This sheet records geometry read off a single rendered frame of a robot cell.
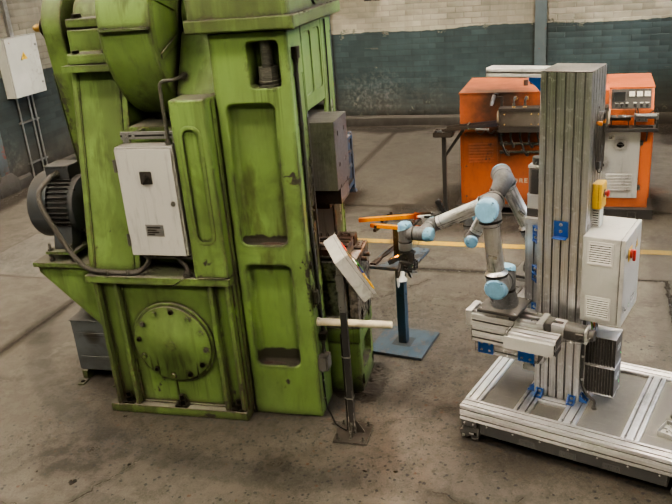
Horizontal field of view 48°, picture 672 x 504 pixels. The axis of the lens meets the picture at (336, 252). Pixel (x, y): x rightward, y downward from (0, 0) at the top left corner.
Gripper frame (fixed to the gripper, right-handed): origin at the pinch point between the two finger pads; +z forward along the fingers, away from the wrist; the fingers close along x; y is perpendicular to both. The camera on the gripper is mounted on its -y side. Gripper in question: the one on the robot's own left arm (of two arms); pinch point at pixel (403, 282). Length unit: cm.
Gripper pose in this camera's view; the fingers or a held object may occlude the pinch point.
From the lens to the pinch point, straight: 414.2
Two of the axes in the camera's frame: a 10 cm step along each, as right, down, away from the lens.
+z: 0.8, 9.3, 3.7
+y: 8.4, 1.4, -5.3
